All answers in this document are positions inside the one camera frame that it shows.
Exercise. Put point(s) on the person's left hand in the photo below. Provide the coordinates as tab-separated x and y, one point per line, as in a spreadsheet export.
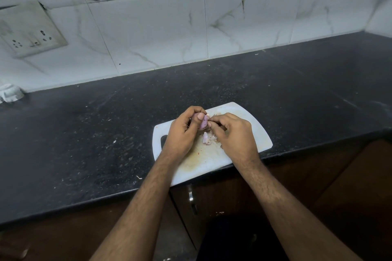
180	137

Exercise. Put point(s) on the person's right hand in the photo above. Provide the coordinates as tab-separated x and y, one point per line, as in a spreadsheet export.
237	140

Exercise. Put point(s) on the small pink onion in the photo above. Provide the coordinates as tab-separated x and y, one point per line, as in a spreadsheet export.
202	123

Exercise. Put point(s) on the onion peel scraps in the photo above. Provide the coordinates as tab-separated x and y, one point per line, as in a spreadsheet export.
209	138

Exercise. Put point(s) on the white plastic cutting board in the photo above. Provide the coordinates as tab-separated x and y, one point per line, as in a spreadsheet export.
208	156

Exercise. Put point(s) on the person's left forearm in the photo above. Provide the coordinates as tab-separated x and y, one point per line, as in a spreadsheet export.
141	212

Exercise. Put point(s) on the person's dark trousers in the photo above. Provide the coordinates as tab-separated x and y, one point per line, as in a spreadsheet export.
242	239

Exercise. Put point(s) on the white scalloped ceramic cup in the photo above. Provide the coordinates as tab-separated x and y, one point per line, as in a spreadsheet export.
11	92

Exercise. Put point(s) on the white wall socket plate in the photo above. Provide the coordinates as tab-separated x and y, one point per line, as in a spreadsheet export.
29	30

